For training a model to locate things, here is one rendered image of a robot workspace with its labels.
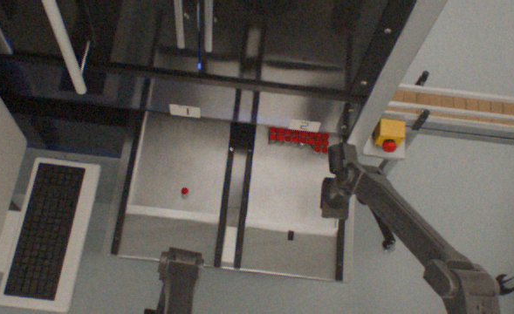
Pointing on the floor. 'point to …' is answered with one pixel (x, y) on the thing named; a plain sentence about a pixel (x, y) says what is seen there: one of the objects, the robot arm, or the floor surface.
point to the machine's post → (394, 68)
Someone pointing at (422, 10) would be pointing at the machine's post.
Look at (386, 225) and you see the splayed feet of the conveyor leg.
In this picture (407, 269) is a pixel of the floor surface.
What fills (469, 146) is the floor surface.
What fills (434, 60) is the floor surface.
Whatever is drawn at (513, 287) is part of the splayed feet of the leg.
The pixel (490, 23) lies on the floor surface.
